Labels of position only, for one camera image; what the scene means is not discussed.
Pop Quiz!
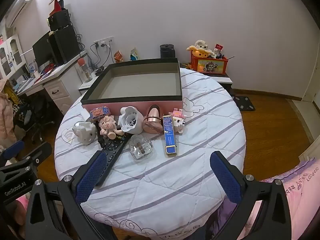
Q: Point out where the pink and white block toy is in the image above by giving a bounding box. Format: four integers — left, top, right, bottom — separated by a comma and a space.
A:
169, 108, 188, 134

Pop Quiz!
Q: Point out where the colourful block toy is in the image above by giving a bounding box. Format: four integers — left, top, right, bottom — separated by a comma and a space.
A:
90, 106, 111, 121

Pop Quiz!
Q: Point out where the white wall socket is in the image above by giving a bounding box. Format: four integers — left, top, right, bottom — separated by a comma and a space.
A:
94, 37, 114, 48

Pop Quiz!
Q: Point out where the white glass-door cabinet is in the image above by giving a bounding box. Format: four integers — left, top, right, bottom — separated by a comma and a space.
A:
0, 34, 26, 81

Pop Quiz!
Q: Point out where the white elephant figurine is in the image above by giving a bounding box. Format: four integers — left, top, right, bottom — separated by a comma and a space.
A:
72, 121, 97, 145

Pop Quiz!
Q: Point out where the clear bottle with red lid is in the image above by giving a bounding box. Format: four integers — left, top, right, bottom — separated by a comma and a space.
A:
77, 58, 93, 83

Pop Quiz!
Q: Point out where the pink pig figurine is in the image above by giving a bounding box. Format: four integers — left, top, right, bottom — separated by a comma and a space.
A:
99, 115, 123, 140

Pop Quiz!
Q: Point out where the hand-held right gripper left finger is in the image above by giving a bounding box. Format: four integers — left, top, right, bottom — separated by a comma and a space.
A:
25, 151, 110, 240

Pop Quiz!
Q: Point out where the blue and gold case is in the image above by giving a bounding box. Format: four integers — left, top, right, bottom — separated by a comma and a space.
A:
162, 114, 178, 156

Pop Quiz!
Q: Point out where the pink padded jacket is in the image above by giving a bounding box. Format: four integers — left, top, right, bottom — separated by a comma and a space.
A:
0, 78, 17, 146

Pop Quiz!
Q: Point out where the black remote control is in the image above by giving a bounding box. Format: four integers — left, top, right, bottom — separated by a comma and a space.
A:
95, 134, 132, 187

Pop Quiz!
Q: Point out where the white door frame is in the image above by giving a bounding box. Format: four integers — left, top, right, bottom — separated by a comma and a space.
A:
301, 60, 320, 103

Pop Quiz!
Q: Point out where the white skull plush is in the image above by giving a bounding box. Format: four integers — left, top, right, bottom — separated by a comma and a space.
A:
195, 40, 217, 57

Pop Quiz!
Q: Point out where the blue snack bag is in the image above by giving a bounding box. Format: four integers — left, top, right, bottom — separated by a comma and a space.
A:
129, 47, 140, 62

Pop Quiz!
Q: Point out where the black office chair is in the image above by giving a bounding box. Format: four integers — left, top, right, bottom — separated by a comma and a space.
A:
14, 97, 55, 143

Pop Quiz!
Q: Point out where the yellow plush toy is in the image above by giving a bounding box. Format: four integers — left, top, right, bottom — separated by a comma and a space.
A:
186, 45, 213, 58

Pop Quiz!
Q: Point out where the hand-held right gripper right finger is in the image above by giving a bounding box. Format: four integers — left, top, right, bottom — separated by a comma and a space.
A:
209, 151, 292, 240

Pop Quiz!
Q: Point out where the black cylindrical speaker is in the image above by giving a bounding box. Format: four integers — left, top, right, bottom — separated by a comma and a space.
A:
160, 44, 176, 59

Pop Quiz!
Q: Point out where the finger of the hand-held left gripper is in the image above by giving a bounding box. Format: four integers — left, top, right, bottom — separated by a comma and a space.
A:
15, 141, 53, 172
0, 140, 25, 161

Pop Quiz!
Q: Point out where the pink box with black rim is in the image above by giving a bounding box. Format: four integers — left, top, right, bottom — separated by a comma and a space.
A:
80, 58, 184, 117

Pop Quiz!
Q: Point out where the orange printed crate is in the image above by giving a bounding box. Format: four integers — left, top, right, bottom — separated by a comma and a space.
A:
190, 50, 229, 76

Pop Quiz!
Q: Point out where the black monitor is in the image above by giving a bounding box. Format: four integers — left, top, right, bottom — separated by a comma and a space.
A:
32, 31, 54, 67

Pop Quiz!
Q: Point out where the white air conditioner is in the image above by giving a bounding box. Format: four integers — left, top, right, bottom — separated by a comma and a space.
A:
5, 0, 34, 28

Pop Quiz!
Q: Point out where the red triangular sign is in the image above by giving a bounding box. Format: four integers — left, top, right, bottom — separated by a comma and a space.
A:
49, 0, 63, 16

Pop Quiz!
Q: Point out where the black computer tower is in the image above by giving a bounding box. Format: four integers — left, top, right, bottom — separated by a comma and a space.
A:
48, 25, 81, 66

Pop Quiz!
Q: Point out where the black floor scale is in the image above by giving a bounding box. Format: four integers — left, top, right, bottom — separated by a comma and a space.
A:
232, 95, 256, 111

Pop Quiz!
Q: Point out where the rose gold metal cup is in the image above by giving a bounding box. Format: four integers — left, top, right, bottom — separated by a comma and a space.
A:
143, 104, 163, 134

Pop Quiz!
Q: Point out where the orange snack bag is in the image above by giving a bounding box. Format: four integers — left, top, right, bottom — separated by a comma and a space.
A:
114, 50, 125, 64

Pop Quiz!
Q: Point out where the pink printed bedding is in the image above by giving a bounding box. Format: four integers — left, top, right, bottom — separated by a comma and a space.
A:
217, 158, 320, 240

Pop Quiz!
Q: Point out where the white handheld device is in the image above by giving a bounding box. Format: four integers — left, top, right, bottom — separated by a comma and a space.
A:
117, 106, 144, 134

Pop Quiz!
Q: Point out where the small black box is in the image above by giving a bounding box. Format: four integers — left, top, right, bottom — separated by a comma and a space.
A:
47, 9, 71, 32

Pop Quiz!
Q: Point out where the white desk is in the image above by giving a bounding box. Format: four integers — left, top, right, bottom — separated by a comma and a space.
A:
14, 50, 88, 116

